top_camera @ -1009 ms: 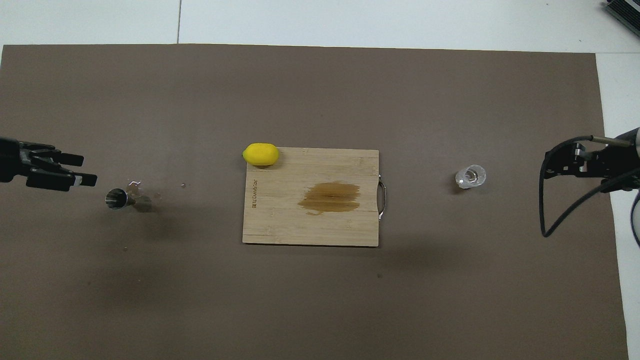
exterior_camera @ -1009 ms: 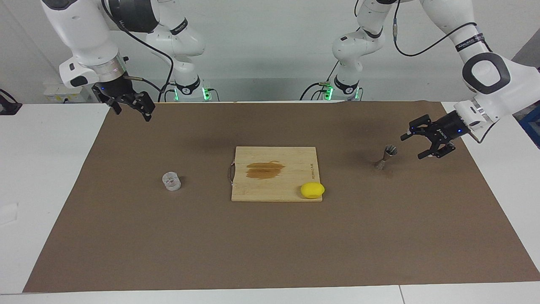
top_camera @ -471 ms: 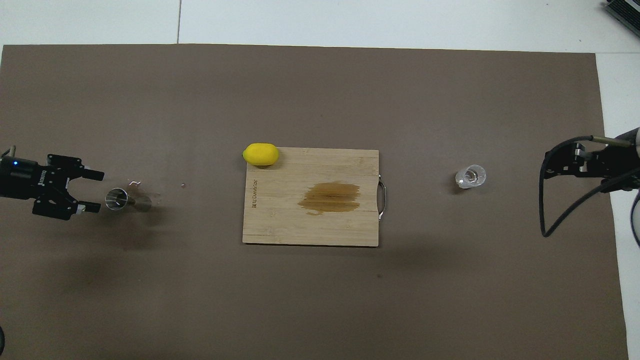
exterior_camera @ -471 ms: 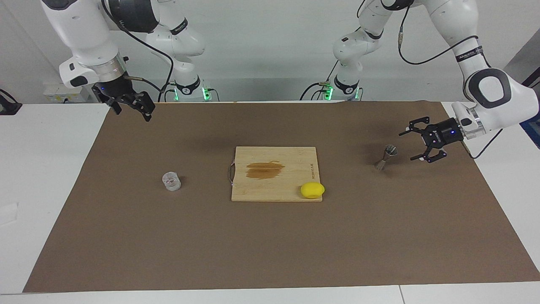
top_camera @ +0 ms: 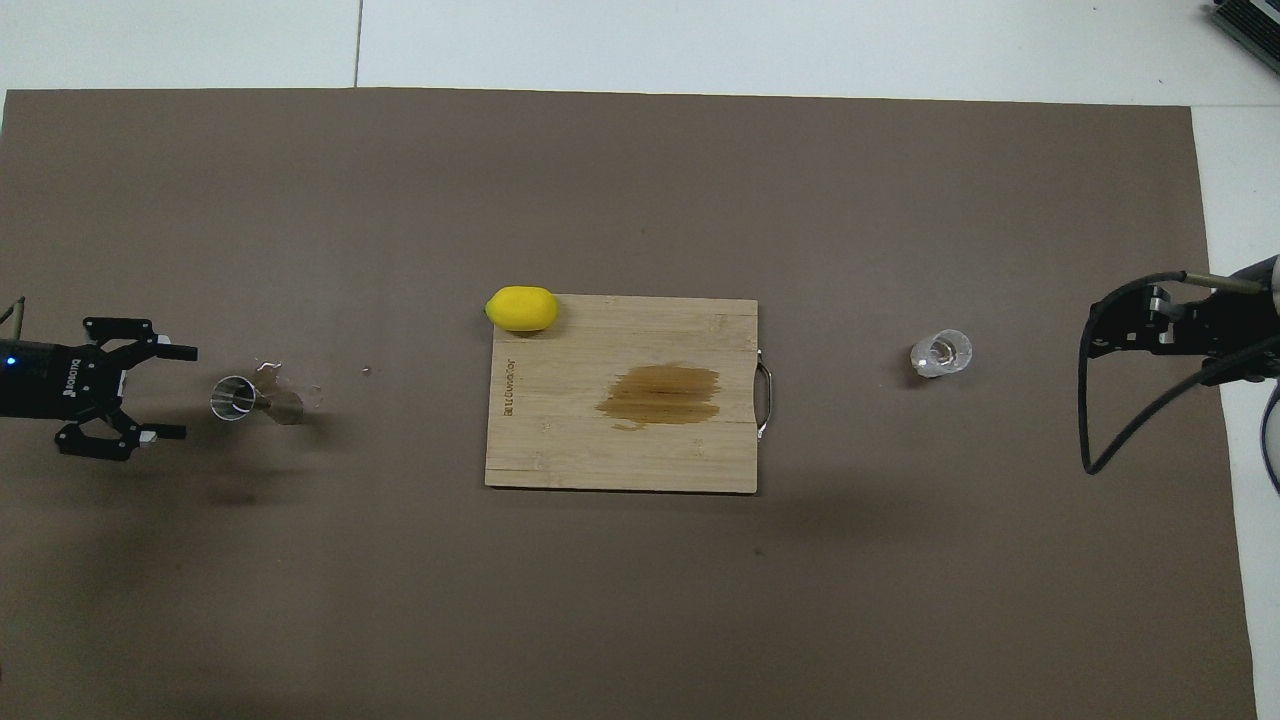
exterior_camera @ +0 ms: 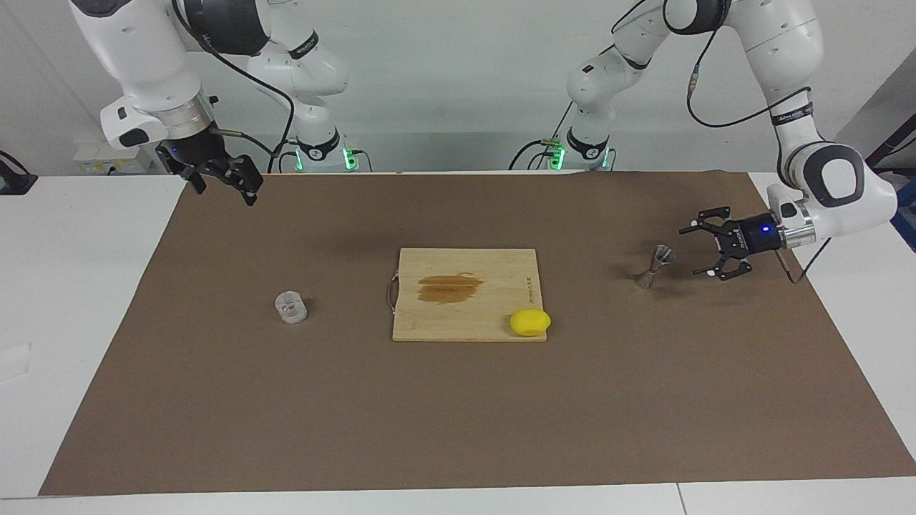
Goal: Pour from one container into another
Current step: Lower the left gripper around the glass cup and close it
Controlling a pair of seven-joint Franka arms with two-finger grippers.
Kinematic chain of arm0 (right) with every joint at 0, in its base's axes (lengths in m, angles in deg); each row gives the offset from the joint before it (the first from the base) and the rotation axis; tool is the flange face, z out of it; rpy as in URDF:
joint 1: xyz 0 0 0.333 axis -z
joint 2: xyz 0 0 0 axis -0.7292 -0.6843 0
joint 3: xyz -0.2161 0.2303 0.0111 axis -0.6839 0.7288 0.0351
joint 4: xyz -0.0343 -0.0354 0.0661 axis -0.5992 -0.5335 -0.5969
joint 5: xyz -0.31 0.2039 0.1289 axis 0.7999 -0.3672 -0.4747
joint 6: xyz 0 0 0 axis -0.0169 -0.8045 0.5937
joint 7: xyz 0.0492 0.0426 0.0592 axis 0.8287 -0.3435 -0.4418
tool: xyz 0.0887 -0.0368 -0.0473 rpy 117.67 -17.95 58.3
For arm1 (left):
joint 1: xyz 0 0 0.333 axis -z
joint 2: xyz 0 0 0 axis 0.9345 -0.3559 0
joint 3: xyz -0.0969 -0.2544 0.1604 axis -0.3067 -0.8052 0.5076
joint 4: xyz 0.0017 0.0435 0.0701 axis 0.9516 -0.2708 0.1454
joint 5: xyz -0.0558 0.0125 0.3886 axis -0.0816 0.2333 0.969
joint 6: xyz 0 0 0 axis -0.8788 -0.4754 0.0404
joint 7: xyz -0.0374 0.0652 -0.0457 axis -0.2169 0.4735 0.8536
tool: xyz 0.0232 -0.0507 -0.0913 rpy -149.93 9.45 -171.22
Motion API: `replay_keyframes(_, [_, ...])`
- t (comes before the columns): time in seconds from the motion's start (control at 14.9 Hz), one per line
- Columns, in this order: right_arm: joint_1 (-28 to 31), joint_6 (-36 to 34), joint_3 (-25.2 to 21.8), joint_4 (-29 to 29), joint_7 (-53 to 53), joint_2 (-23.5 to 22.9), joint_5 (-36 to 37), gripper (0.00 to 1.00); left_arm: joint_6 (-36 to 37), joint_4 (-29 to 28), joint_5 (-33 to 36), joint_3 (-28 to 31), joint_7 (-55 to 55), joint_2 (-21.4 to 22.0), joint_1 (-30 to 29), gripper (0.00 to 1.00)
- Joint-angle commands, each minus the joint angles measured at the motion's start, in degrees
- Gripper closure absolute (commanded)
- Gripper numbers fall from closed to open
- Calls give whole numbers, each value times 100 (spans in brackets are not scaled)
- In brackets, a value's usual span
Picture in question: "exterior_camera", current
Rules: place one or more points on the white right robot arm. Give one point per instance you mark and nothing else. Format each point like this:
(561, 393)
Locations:
(143, 50)

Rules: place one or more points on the yellow lemon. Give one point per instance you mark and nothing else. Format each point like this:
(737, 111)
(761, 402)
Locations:
(529, 322)

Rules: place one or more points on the small clear glass cup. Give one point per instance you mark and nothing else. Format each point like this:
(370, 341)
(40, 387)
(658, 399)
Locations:
(291, 307)

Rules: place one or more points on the white power strip box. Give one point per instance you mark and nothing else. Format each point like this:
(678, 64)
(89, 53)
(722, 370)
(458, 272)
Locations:
(114, 157)

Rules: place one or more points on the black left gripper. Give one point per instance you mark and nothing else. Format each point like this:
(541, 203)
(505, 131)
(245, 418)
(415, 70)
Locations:
(755, 234)

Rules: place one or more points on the blue box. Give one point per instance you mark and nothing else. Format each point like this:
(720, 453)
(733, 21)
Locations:
(907, 229)

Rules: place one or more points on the black stand rod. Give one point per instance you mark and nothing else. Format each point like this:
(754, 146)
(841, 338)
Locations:
(894, 146)

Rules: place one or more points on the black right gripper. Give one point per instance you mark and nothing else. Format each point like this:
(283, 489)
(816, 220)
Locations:
(193, 154)

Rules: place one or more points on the black clamp mount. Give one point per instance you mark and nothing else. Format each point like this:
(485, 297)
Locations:
(14, 180)

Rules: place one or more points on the wooden cutting board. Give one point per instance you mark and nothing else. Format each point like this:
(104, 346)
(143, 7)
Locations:
(465, 315)

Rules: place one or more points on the steel double jigger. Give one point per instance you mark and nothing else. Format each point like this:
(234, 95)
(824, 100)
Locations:
(653, 270)

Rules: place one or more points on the brown table mat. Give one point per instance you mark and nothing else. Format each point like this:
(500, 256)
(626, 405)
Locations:
(458, 415)

